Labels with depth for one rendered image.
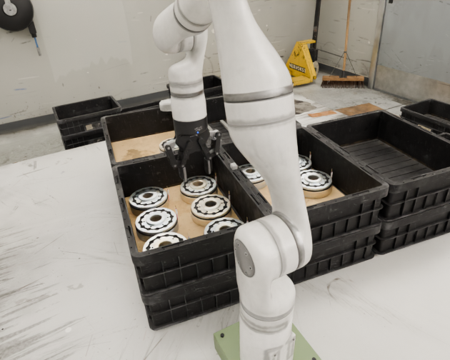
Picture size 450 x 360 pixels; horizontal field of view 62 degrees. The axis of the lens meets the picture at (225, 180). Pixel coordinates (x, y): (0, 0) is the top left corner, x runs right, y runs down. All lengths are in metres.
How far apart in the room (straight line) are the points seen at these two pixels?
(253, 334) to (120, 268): 0.52
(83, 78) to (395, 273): 3.67
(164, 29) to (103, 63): 3.50
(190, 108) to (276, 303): 0.42
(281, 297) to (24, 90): 3.81
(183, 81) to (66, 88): 3.48
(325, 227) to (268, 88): 0.51
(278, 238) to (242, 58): 0.25
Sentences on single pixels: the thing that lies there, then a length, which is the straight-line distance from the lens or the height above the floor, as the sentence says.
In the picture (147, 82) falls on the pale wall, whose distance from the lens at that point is 4.38.
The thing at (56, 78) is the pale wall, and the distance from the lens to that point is 4.19.
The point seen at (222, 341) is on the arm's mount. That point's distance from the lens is 0.82.
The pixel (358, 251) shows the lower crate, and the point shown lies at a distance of 1.03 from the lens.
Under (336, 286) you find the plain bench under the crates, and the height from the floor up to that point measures 0.70.
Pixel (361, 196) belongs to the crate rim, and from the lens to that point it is 0.90.
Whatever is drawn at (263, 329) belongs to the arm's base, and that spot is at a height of 0.89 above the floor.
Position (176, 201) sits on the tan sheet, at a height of 0.83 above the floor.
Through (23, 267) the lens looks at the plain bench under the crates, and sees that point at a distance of 1.21.
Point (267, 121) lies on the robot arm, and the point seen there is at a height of 1.23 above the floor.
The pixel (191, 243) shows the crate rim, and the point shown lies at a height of 0.93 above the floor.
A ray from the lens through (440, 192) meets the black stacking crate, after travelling 1.11.
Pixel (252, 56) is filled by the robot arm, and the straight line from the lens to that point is 0.46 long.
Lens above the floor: 1.42
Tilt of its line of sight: 31 degrees down
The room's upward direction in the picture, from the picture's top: 4 degrees counter-clockwise
